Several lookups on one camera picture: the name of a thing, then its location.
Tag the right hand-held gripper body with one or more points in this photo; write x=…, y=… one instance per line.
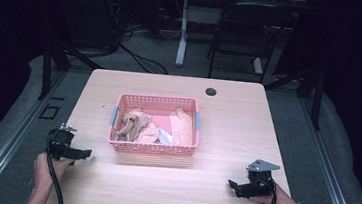
x=260, y=180

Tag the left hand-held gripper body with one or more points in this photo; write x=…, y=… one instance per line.
x=62, y=140

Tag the person's right hand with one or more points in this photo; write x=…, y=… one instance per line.
x=280, y=202

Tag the person's left hand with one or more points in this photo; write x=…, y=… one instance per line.
x=45, y=169

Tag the tan crumpled stocking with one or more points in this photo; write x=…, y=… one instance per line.
x=133, y=124

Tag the pink plastic basket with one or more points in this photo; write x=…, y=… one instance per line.
x=151, y=148

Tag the peach crumpled cloth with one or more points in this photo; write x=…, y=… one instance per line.
x=149, y=135

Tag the black metal stand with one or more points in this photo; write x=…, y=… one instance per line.
x=317, y=95
x=47, y=69

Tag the orange folded cloth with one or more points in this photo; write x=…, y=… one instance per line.
x=181, y=127

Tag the white crumpled cloth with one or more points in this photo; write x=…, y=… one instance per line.
x=165, y=137

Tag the white desk foot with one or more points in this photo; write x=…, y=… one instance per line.
x=258, y=66

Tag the black folding chair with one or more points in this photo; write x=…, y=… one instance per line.
x=250, y=25

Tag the white desk leg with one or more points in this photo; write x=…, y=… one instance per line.
x=183, y=32

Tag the grey metal floor rail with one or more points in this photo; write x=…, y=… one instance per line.
x=7, y=145
x=326, y=169

